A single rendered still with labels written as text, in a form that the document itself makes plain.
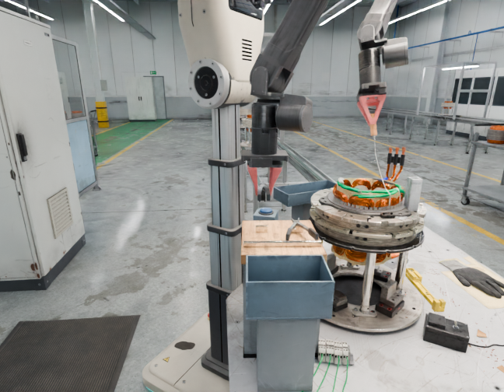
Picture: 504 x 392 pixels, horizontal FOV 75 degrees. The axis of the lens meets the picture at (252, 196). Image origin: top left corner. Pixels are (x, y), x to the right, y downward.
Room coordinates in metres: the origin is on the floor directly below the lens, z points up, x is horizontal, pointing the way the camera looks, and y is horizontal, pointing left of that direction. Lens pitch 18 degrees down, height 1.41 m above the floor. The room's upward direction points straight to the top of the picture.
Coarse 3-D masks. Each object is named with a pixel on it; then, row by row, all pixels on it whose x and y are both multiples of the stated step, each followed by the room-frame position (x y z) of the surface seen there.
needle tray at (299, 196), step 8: (296, 184) 1.21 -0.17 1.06; (304, 184) 1.23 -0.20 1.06; (312, 184) 1.24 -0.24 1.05; (320, 184) 1.26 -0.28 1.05; (328, 184) 1.26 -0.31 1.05; (280, 192) 1.12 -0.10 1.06; (288, 192) 1.20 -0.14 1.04; (296, 192) 1.21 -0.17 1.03; (304, 192) 1.10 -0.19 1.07; (312, 192) 1.12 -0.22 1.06; (280, 200) 1.12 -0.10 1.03; (288, 200) 1.07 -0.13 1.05; (296, 200) 1.09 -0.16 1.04; (304, 200) 1.10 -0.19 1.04; (296, 208) 1.16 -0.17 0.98; (304, 208) 1.12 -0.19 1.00; (296, 216) 1.16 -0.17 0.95; (304, 216) 1.12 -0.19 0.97
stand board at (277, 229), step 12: (252, 228) 0.79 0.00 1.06; (276, 228) 0.79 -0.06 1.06; (312, 228) 0.79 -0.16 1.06; (252, 240) 0.71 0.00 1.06; (264, 240) 0.71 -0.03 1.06; (276, 240) 0.71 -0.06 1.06; (252, 252) 0.65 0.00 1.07; (264, 252) 0.65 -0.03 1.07; (276, 252) 0.65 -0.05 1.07; (288, 252) 0.65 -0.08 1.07; (300, 252) 0.65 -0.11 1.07; (312, 252) 0.65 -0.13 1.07; (324, 252) 0.65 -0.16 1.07
